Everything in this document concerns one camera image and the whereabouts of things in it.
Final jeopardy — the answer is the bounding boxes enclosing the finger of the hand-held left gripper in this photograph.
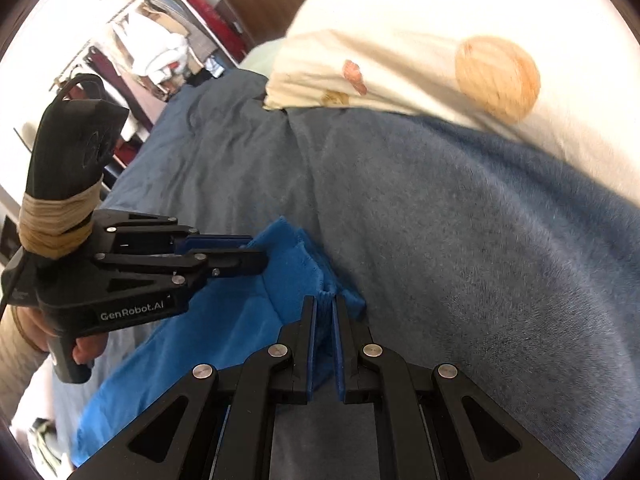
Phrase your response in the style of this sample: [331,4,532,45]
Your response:
[92,247,270,306]
[92,209,255,261]

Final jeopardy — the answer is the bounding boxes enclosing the blue pants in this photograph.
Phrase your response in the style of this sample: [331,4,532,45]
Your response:
[72,216,366,468]

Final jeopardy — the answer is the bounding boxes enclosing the grey-blue bed sheet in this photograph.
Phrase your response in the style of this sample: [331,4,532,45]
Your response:
[50,67,640,480]

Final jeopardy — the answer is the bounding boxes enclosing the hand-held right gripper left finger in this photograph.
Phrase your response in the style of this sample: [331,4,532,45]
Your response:
[65,296,321,480]

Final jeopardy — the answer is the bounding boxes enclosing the pale green pillow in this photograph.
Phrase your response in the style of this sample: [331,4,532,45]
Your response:
[240,37,288,81]

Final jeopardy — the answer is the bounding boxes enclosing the person's left forearm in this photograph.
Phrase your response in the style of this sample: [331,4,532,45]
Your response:
[0,310,53,431]

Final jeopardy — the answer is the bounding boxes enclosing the person's left hand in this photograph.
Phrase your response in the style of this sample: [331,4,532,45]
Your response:
[12,305,110,366]

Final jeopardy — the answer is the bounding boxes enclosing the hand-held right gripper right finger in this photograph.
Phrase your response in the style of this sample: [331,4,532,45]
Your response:
[332,294,581,480]

